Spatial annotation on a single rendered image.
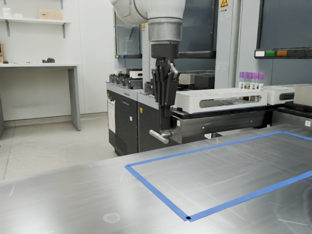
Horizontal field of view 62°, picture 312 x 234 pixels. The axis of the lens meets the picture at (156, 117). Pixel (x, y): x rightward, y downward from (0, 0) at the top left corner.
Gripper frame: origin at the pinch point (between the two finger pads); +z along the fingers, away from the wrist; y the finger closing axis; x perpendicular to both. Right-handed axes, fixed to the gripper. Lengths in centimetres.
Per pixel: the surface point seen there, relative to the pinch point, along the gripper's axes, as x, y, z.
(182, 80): -41, 57, -5
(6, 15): 55, 325, -69
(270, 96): -36.8, -3.9, -4.3
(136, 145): -33, 109, 47
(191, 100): -5.7, -4.8, -5.2
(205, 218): 19, -46, -2
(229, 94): -18.6, -4.9, -6.2
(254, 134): -5.3, -28.1, -2.0
